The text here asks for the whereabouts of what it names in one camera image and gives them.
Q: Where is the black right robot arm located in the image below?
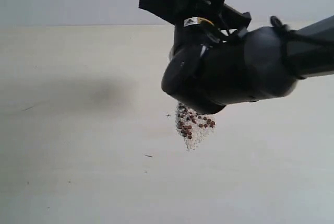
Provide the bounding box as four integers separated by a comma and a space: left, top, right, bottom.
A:
138, 0, 333, 114

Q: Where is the pile of brown pellets and grains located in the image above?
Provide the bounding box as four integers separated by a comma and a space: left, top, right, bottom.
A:
175, 102, 216, 151

